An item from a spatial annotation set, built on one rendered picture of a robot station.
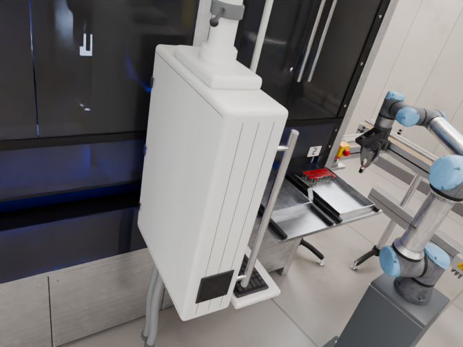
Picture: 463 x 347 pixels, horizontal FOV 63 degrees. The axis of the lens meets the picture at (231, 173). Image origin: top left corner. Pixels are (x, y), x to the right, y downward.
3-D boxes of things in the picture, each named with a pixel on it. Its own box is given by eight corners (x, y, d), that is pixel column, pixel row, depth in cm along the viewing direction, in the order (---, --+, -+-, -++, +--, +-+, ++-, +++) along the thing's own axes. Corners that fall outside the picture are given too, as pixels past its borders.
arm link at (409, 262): (417, 284, 148) (500, 171, 119) (384, 283, 145) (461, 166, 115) (402, 261, 158) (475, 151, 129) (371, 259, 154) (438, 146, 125)
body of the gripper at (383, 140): (386, 152, 174) (396, 128, 168) (373, 153, 170) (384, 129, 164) (373, 144, 180) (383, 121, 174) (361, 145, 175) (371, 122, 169)
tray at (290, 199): (228, 176, 188) (229, 170, 187) (268, 170, 202) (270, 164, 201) (267, 218, 166) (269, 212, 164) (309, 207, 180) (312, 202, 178)
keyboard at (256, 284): (192, 226, 162) (193, 222, 161) (220, 221, 169) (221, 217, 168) (236, 299, 134) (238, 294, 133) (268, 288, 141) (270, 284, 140)
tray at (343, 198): (293, 179, 199) (295, 173, 198) (327, 173, 213) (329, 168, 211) (337, 219, 177) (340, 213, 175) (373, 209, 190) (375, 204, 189)
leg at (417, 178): (367, 251, 292) (412, 169, 253) (374, 248, 297) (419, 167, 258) (376, 259, 286) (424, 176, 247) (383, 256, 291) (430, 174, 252)
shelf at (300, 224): (218, 181, 187) (219, 177, 186) (317, 164, 225) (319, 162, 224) (276, 245, 155) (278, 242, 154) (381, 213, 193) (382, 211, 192)
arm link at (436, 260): (443, 286, 151) (461, 261, 144) (415, 285, 148) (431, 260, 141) (426, 264, 161) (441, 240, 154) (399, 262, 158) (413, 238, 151)
